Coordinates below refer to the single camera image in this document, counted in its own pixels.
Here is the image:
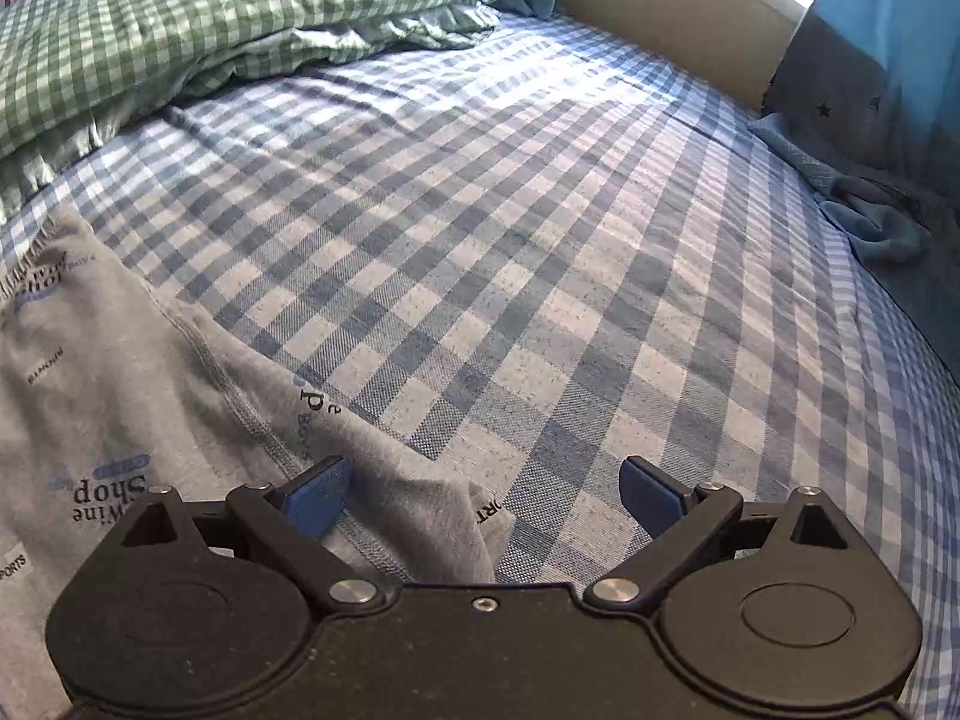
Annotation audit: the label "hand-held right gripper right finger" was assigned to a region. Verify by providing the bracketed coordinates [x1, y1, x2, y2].
[583, 456, 857, 612]

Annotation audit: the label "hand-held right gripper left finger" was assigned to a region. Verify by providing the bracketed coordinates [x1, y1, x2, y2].
[112, 456, 385, 610]

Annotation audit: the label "grey printed pants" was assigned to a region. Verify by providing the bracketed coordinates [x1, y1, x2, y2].
[0, 206, 518, 706]

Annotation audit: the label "blue checked bed sheet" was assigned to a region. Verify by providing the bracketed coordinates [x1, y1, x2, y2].
[0, 4, 960, 720]

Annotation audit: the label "blue star curtain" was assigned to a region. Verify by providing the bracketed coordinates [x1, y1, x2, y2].
[750, 0, 960, 361]

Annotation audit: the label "green checked duvet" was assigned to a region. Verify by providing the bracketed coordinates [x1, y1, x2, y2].
[0, 0, 520, 220]

